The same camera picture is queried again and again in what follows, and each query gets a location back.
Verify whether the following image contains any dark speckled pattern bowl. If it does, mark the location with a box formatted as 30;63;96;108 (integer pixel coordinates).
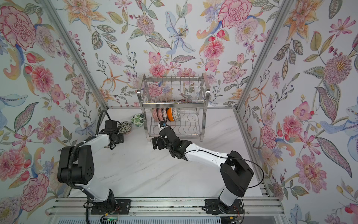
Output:
119;121;133;134

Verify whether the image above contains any dark patterned bowl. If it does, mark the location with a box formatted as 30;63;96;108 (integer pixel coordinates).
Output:
157;108;164;121

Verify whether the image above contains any plain white bowl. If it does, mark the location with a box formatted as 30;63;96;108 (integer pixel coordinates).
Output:
167;108;175;122

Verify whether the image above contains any pale green patterned bowl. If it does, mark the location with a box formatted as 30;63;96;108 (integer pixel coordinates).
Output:
172;107;181;122

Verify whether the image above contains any blue geometric pattern bowl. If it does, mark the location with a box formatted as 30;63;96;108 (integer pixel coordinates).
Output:
162;108;168;121

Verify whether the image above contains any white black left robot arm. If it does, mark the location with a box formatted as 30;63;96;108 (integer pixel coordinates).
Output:
57;120;124;212

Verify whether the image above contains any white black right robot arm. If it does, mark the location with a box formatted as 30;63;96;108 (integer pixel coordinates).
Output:
152;121;254;207

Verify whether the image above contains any steel two-tier dish rack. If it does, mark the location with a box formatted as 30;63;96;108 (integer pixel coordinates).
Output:
137;73;211;141

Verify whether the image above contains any green leaf pattern bowl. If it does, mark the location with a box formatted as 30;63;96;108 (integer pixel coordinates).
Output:
131;113;144;127

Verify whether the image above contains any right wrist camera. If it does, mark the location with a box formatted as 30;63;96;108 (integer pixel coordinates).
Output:
158;121;167;131

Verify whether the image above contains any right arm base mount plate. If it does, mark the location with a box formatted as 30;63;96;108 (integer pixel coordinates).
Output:
202;199;244;215

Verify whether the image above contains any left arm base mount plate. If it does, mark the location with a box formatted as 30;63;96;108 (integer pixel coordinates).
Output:
90;199;131;215

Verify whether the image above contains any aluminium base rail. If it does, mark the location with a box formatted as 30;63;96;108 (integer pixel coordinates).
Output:
45;197;285;217

